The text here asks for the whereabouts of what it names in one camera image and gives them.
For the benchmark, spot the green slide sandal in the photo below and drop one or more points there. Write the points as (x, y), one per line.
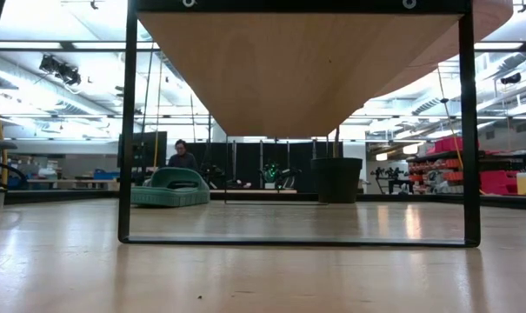
(171, 191)

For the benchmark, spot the green plant in black pot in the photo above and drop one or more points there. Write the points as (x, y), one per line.
(336, 178)

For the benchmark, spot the yellow container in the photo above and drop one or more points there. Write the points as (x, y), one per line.
(524, 184)

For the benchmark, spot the black aluminium table frame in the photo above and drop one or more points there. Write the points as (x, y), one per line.
(71, 197)

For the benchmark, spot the wooden shelf with black frame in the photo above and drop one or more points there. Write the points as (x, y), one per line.
(288, 65)

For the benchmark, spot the person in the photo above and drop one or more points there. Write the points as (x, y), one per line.
(182, 158)

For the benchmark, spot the red bin storage shelf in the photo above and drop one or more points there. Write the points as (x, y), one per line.
(497, 178)

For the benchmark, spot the robot with green light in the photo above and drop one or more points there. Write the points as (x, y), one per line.
(273, 173)

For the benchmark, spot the black screen panel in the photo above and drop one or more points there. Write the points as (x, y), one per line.
(151, 150)

